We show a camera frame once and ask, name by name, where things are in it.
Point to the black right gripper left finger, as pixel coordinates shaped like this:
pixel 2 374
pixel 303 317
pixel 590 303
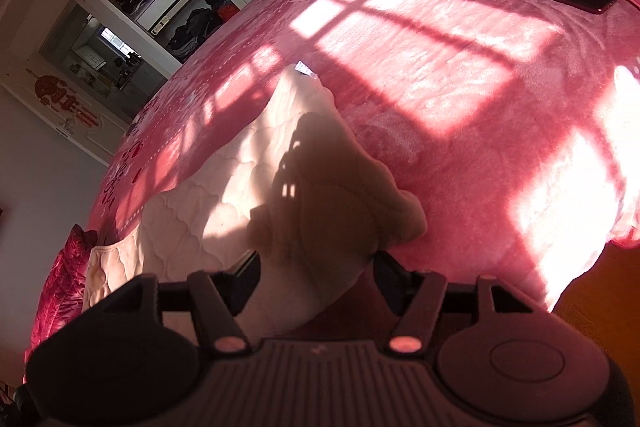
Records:
pixel 217 298

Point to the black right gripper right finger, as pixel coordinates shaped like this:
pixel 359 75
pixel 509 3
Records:
pixel 414 297

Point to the peach quilted garment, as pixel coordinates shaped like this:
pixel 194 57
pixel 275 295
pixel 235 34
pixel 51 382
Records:
pixel 293 187

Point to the dark clothes lower shelf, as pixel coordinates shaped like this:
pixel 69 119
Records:
pixel 199 26

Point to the white door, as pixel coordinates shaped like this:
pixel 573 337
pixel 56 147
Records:
pixel 99 143

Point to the pink heart print bedspread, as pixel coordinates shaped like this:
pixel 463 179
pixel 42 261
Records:
pixel 515 122

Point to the red chinese knot decoration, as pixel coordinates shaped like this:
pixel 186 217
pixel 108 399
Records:
pixel 61 98

